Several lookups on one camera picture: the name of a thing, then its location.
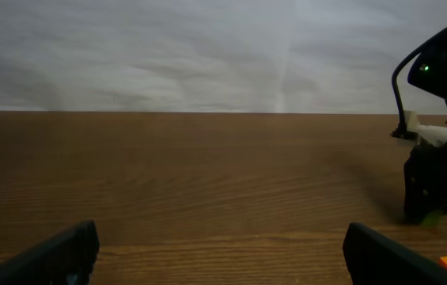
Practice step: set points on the green cube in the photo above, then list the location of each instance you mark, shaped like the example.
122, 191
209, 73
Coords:
432, 219

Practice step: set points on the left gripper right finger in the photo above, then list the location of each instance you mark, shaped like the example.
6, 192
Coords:
381, 261

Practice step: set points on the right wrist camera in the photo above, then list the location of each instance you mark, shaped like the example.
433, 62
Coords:
432, 132

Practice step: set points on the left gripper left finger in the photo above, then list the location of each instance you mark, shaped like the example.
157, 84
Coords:
57, 257

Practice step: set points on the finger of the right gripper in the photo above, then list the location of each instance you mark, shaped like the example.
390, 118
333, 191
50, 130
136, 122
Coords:
421, 194

